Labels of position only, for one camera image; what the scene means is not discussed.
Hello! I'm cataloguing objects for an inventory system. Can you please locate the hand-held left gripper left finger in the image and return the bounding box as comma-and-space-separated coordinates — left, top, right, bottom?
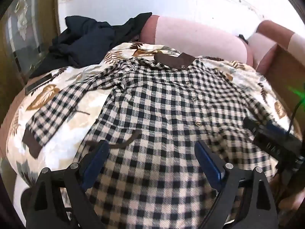
30, 140, 110, 229

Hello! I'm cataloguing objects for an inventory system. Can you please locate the wooden cabinet with glass door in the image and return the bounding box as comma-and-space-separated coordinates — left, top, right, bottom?
0, 0, 60, 124

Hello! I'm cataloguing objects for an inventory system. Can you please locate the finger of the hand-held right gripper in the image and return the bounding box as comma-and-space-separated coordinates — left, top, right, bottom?
243, 116, 287, 137

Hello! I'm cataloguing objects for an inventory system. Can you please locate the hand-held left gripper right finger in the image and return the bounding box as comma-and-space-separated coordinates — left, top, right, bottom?
194, 140, 280, 229

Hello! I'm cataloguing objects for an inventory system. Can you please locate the dark flat rectangular object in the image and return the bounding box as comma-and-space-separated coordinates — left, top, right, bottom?
25, 74, 53, 94

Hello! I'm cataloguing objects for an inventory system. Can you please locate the wooden bed board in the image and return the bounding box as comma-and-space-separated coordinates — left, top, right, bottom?
262, 44, 305, 124

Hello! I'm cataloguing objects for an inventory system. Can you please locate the pink pillow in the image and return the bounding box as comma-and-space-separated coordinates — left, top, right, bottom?
139, 14, 254, 67
248, 20, 301, 75

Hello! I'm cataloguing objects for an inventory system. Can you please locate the black cable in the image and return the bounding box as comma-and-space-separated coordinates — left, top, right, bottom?
287, 99, 305, 135

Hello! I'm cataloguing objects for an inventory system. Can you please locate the dark navy garment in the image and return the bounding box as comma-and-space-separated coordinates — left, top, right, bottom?
30, 12, 153, 80

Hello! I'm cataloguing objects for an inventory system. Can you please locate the leaf print cream blanket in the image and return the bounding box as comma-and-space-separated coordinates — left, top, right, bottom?
5, 42, 301, 220

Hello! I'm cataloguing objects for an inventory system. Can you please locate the black and cream checked shirt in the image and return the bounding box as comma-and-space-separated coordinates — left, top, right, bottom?
22, 52, 279, 229

